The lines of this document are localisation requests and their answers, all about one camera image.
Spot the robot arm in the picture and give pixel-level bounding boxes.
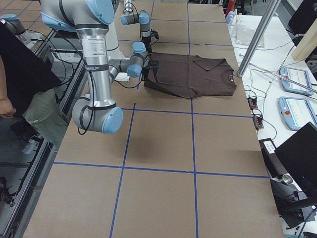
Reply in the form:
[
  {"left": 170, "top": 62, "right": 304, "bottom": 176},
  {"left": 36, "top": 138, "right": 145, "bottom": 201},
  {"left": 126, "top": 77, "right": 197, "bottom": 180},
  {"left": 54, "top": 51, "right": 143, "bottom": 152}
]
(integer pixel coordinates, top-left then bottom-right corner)
[
  {"left": 40, "top": 0, "right": 158, "bottom": 134},
  {"left": 120, "top": 0, "right": 158, "bottom": 54}
]

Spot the near blue teach pendant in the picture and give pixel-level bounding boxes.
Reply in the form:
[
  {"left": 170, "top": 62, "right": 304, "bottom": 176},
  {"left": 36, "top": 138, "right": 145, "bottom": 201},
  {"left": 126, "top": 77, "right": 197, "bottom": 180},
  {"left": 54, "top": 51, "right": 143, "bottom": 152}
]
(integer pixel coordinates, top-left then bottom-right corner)
[{"left": 278, "top": 97, "right": 317, "bottom": 131}]

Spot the far blue teach pendant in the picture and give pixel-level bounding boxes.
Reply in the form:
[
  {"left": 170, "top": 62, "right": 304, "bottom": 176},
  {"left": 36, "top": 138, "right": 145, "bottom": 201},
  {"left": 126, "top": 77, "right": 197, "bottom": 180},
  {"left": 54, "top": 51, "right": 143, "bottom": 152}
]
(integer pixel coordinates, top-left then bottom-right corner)
[{"left": 280, "top": 66, "right": 314, "bottom": 96}]

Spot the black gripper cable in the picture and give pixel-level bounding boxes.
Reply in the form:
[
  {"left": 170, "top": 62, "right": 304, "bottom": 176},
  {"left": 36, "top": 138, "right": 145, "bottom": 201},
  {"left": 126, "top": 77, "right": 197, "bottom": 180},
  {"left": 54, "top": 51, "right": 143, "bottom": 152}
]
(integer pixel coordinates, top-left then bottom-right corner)
[
  {"left": 76, "top": 71, "right": 147, "bottom": 136},
  {"left": 148, "top": 29, "right": 159, "bottom": 48}
]

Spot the clear acrylic tray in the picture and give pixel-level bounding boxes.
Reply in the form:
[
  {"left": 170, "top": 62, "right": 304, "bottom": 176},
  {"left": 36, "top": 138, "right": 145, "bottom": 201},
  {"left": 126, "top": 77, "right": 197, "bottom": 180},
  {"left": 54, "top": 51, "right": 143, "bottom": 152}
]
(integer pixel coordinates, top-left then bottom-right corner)
[{"left": 226, "top": 11, "right": 262, "bottom": 50}]

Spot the red cylinder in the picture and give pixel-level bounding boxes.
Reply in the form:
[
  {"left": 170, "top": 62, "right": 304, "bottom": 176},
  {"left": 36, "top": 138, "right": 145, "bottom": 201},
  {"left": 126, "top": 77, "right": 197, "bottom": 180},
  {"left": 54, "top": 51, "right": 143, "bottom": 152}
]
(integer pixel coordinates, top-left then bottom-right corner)
[{"left": 226, "top": 0, "right": 236, "bottom": 16}]

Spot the standing person black shirt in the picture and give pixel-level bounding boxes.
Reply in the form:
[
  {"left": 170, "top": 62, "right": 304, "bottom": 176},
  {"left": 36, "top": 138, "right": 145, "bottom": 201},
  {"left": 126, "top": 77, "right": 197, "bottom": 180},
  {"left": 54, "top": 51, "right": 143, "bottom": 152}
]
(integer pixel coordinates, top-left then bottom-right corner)
[{"left": 0, "top": 23, "right": 69, "bottom": 147}]

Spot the dark brown t-shirt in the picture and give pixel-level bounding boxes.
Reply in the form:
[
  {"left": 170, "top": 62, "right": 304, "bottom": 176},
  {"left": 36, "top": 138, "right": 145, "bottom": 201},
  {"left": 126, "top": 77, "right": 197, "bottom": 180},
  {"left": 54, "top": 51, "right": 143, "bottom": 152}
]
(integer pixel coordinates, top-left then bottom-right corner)
[{"left": 144, "top": 53, "right": 236, "bottom": 98}]

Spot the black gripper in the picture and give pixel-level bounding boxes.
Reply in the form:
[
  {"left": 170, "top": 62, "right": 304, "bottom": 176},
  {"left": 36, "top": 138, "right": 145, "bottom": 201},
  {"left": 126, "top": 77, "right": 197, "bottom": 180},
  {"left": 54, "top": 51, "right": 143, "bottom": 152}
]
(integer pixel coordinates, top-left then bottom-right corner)
[
  {"left": 141, "top": 56, "right": 159, "bottom": 83},
  {"left": 141, "top": 35, "right": 152, "bottom": 54}
]

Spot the blue teach pendant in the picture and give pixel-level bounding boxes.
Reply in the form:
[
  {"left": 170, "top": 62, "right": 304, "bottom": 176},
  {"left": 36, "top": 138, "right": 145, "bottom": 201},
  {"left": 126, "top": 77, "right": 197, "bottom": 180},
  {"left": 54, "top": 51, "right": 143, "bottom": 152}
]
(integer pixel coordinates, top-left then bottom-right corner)
[
  {"left": 278, "top": 97, "right": 317, "bottom": 131},
  {"left": 280, "top": 66, "right": 314, "bottom": 96}
]

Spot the aluminium frame post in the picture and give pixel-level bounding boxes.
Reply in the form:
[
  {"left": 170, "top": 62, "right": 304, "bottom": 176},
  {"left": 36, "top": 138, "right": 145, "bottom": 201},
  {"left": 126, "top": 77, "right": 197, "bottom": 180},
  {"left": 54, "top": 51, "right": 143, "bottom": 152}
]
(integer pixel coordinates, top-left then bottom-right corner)
[{"left": 237, "top": 0, "right": 281, "bottom": 77}]

